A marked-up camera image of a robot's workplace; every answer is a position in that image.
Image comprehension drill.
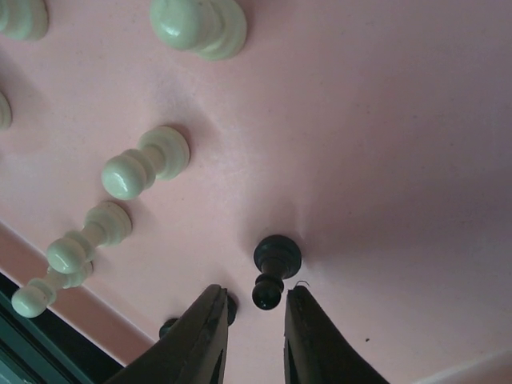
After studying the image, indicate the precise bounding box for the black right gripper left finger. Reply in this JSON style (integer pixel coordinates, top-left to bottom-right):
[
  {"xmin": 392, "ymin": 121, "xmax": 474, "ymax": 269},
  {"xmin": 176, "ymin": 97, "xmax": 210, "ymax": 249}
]
[{"xmin": 108, "ymin": 284, "xmax": 228, "ymax": 384}]

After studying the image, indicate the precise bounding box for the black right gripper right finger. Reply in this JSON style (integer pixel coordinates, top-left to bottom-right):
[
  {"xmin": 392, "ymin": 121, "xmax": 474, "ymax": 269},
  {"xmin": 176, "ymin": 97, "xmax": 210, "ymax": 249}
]
[{"xmin": 284, "ymin": 287, "xmax": 387, "ymax": 383}]

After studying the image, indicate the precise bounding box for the black pawn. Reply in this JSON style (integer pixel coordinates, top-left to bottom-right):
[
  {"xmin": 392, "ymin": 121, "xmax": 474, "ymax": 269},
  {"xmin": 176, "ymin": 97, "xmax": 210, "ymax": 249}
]
[
  {"xmin": 252, "ymin": 234, "xmax": 302, "ymax": 310},
  {"xmin": 158, "ymin": 294, "xmax": 238, "ymax": 338}
]

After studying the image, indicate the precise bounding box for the white king chess piece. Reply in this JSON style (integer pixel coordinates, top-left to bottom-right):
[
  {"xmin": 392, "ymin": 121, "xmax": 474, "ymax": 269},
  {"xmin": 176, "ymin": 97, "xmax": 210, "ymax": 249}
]
[{"xmin": 11, "ymin": 201, "xmax": 133, "ymax": 318}]

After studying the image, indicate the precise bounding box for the white bishop chess piece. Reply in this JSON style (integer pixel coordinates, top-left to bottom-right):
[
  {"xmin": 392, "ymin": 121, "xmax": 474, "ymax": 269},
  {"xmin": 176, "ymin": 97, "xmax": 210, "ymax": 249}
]
[{"xmin": 0, "ymin": 93, "xmax": 12, "ymax": 130}]

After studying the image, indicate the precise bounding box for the white queen chess piece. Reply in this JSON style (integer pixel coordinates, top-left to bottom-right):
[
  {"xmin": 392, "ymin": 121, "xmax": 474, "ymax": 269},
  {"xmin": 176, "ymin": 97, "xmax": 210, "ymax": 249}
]
[{"xmin": 1, "ymin": 0, "xmax": 49, "ymax": 41}]

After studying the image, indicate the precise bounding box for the white pawn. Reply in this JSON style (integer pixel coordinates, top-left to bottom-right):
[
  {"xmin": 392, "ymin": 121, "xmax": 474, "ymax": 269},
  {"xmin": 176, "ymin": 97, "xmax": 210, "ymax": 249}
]
[
  {"xmin": 101, "ymin": 126, "xmax": 190, "ymax": 201},
  {"xmin": 150, "ymin": 0, "xmax": 247, "ymax": 61}
]

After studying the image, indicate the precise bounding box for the pink plastic tray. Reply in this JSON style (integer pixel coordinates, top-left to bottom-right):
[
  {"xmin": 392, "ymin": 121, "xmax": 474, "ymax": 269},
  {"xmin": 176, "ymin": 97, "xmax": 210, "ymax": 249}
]
[{"xmin": 1, "ymin": 1, "xmax": 511, "ymax": 383}]

